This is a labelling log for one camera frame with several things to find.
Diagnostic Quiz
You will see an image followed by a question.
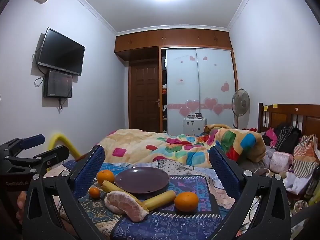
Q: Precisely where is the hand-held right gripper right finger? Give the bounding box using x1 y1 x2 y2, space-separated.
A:
209 145 292 240

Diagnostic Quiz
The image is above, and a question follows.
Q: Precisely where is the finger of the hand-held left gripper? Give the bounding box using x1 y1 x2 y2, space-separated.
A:
4 145 70 173
0 134 46 161

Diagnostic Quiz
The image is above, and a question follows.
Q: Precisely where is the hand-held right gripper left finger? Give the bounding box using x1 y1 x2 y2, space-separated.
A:
22 145 105 240

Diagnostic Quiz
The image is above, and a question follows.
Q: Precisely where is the medium orange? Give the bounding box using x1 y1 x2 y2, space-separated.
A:
97 169 115 186

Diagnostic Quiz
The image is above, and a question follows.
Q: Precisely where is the yellow sugarcane piece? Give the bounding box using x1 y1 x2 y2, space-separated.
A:
101 180 148 209
144 190 177 212

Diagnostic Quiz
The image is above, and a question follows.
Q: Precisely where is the large orange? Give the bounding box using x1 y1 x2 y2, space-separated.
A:
174 191 199 213

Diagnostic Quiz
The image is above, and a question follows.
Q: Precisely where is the peeled pomelo segment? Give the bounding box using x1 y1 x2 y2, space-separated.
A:
104 190 149 222

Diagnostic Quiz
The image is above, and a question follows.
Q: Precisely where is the purple plate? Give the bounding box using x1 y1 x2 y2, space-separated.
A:
114 167 170 194

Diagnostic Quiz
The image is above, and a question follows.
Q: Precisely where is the person's left hand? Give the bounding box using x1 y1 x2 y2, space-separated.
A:
16 191 28 225

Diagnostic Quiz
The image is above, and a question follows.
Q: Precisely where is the grey pillow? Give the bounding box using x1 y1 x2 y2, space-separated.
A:
237 146 274 174

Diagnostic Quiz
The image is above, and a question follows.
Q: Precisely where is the small white appliance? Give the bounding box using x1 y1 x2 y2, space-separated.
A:
183 117 208 137

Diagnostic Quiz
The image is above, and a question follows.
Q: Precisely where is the pink bag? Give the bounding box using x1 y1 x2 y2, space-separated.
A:
271 151 293 173

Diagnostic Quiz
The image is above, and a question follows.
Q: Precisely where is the standing fan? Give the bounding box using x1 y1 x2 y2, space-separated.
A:
231 88 251 130

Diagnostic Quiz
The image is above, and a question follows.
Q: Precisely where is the colourful patchwork blanket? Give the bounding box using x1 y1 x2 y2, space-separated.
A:
96 124 267 172

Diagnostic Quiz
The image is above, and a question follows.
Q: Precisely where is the black backpack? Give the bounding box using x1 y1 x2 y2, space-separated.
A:
274 122 302 155

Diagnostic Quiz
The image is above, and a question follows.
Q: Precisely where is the blue patterned cloth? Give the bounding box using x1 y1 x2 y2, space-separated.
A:
61 158 237 240

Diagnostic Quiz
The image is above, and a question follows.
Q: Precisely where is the wooden headboard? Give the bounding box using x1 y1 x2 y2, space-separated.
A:
257 102 320 142

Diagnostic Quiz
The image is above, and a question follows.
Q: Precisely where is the striped bag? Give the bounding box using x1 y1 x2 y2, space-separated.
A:
292 134 320 182

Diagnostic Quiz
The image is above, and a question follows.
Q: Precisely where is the wooden wardrobe with sliding doors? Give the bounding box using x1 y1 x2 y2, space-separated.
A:
114 28 238 136

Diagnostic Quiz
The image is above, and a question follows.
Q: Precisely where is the brown wooden door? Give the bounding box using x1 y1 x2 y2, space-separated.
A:
128 60 161 133

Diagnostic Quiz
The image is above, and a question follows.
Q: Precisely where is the yellow foam bed rail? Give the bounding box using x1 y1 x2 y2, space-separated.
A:
48 132 82 161

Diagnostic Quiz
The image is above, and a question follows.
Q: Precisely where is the small black wall monitor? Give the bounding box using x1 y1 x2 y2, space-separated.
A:
43 70 74 99

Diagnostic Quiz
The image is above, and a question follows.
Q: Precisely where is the wall-mounted black television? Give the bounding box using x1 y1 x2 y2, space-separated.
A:
37 27 86 76

